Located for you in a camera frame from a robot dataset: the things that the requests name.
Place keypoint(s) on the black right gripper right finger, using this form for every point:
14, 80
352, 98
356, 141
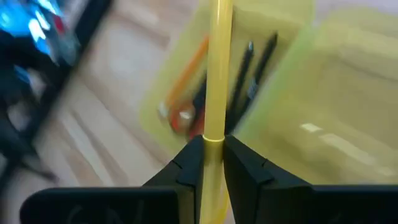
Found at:
280, 202

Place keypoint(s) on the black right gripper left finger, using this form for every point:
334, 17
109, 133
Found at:
155, 202

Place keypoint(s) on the translucent yellow-green supply box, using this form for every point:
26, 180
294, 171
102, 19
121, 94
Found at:
326, 93

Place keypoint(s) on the thick black pen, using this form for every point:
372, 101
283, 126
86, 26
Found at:
239, 84

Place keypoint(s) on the orange wooden pencil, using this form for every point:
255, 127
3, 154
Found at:
188, 71

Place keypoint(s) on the long yellow pencil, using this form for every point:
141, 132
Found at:
219, 77

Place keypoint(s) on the thin black pen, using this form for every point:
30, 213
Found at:
262, 62

